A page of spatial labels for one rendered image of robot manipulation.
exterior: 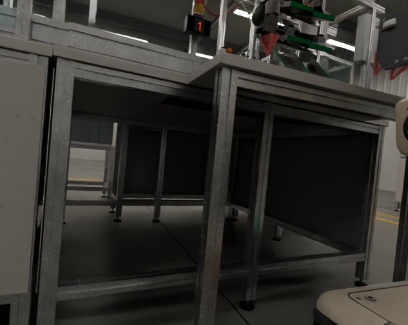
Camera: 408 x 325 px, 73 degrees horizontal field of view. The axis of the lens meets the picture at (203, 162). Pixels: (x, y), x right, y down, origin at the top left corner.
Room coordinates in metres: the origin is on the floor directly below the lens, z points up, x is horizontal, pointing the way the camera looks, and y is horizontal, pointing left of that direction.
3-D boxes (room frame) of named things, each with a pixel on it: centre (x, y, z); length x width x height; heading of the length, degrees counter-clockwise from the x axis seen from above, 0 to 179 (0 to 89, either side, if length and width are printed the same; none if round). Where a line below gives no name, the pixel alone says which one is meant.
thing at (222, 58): (1.17, -0.30, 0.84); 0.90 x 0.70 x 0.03; 112
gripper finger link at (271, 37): (1.11, -0.23, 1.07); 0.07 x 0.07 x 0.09; 26
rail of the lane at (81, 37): (1.05, 0.05, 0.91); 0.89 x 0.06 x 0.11; 116
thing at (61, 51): (1.71, 0.06, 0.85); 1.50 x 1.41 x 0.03; 116
